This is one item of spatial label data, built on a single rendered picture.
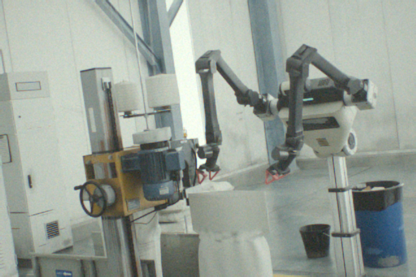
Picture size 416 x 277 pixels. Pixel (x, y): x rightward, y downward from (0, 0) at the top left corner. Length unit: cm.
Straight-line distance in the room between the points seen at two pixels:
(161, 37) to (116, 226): 627
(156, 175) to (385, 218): 263
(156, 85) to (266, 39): 897
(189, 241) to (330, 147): 106
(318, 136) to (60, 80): 523
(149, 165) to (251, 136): 862
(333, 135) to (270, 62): 861
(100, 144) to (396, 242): 293
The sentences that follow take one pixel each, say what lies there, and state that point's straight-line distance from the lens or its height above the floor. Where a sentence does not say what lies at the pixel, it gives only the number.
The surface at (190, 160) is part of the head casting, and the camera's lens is 333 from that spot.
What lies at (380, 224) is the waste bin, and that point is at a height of 37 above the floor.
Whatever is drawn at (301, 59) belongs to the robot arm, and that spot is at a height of 164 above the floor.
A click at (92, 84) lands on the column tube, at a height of 168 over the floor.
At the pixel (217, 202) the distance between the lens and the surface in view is 305.
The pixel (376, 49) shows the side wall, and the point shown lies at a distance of 1116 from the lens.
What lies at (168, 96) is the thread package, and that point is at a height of 157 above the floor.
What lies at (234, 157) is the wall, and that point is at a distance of 1086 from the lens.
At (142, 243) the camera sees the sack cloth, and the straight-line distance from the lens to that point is 344.
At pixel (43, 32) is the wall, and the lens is 799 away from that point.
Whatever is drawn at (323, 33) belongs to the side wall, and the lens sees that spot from 1156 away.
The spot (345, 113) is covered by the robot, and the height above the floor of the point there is 137.
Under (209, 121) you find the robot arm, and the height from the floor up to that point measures 142.
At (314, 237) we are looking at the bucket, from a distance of 552.
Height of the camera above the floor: 150
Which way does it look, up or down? 3 degrees down
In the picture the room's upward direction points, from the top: 8 degrees counter-clockwise
